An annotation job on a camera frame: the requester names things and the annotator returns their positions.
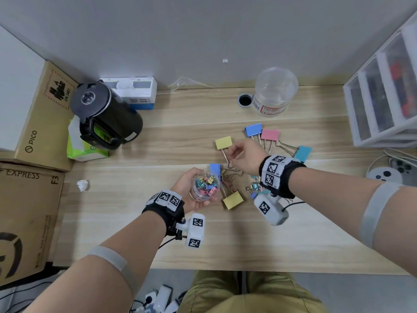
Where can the person's left hand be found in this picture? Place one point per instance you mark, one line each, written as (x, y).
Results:
(182, 192)

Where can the large clear plastic jar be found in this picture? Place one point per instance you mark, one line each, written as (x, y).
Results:
(275, 86)

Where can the clear plastic wrapper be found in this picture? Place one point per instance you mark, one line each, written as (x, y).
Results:
(184, 83)

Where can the white cabinet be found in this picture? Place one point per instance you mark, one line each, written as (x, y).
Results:
(16, 94)

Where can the person's left forearm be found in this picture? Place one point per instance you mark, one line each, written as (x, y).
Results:
(130, 244)

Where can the black left wristband with markers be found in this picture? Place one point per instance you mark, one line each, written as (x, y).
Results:
(167, 215)

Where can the white and blue box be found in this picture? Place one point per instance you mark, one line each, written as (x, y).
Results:
(145, 89)

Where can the large brown cardboard box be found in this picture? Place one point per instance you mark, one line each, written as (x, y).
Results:
(29, 224)

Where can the large yellow binder clip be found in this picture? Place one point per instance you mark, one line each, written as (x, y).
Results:
(223, 143)

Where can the small brown cardboard box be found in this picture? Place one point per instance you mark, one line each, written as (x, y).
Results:
(39, 127)

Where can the black wristband with markers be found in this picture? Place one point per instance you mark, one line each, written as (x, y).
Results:
(288, 179)
(167, 215)

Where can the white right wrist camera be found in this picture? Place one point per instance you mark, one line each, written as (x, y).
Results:
(270, 208)

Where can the black right wristband with markers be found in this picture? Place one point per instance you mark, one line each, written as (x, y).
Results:
(288, 179)

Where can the person's olive trousers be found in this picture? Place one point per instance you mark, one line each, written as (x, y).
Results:
(244, 296)

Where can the crumpled white paper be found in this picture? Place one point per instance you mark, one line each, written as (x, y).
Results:
(82, 185)

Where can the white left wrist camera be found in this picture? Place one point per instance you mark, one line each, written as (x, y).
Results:
(195, 231)

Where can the white power strip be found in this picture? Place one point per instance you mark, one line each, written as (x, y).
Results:
(163, 296)

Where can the white plastic drawer unit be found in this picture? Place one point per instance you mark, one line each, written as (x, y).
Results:
(374, 140)

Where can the person's right hand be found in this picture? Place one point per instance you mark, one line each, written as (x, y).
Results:
(251, 158)

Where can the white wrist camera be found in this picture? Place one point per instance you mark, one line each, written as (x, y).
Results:
(270, 208)
(195, 231)

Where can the green tissue pack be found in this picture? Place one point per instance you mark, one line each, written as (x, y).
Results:
(78, 154)

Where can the small clear plastic jar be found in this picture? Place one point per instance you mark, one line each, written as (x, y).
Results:
(193, 187)

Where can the pile of colourful binder clips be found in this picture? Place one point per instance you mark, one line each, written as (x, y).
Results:
(253, 129)

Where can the grey smartphone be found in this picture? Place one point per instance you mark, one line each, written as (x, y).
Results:
(407, 167)

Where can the white game controller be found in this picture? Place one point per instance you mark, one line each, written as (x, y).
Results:
(384, 175)

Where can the cluster of small colourful clips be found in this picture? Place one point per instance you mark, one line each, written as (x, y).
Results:
(207, 185)

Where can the black electric kettle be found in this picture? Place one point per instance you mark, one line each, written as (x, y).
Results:
(117, 120)

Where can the person's right forearm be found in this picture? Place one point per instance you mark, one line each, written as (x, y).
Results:
(325, 192)

